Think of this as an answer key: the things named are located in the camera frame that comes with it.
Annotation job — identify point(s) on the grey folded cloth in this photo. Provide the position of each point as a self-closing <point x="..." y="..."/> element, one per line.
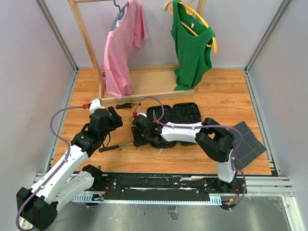
<point x="249" y="149"/>

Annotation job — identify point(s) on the grey clothes hanger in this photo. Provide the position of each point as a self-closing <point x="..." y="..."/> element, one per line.
<point x="120" y="15"/>

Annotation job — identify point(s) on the black plastic tool case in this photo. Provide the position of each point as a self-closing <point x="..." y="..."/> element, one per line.
<point x="183" y="113"/>

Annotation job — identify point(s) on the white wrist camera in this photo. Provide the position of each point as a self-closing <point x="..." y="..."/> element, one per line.
<point x="138" y="115"/>
<point x="94" y="105"/>

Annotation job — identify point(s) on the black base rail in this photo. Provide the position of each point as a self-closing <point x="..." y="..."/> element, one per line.
<point x="156" y="188"/>

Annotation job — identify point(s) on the black orange screwdriver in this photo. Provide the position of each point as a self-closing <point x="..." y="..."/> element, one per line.
<point x="127" y="105"/>

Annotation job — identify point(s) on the steel claw hammer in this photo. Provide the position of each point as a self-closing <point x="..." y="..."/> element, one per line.
<point x="114" y="147"/>

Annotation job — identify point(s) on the wooden clothes rack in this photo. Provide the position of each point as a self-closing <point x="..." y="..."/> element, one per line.
<point x="158" y="81"/>

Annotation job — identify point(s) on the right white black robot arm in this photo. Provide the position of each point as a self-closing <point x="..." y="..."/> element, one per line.
<point x="214" y="139"/>

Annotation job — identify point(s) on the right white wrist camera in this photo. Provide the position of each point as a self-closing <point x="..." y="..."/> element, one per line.
<point x="138" y="115"/>

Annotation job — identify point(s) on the orange clothes hanger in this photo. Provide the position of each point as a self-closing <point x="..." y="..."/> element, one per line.
<point x="198" y="13"/>

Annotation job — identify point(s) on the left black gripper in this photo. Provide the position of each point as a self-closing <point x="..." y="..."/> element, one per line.
<point x="116" y="121"/>

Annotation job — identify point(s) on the orange handled pliers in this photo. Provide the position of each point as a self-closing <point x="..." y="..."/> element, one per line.
<point x="155" y="120"/>

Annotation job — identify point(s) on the green tank top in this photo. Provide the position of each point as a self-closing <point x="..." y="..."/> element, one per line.
<point x="193" y="42"/>

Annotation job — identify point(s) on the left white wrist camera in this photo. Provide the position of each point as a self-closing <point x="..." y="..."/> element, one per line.
<point x="94" y="105"/>

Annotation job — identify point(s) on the pink t-shirt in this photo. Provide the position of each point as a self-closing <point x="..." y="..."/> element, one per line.
<point x="130" y="31"/>

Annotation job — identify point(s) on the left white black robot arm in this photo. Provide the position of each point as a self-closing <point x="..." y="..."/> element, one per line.
<point x="40" y="204"/>

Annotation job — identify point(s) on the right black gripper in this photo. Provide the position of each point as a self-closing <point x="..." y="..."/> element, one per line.
<point x="137" y="141"/>

